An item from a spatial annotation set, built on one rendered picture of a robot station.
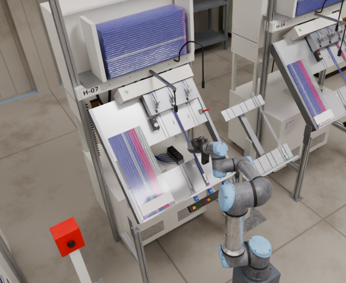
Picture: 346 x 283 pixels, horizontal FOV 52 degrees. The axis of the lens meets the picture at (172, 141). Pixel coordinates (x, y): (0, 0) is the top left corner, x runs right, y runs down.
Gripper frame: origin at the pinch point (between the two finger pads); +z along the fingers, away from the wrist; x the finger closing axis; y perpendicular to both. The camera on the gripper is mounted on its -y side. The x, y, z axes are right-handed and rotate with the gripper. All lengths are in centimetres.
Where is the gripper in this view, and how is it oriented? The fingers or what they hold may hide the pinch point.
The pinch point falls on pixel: (192, 148)
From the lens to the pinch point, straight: 219.6
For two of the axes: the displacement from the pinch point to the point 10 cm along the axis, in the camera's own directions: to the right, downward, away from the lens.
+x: -8.4, 3.8, -3.9
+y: -3.2, -9.3, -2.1
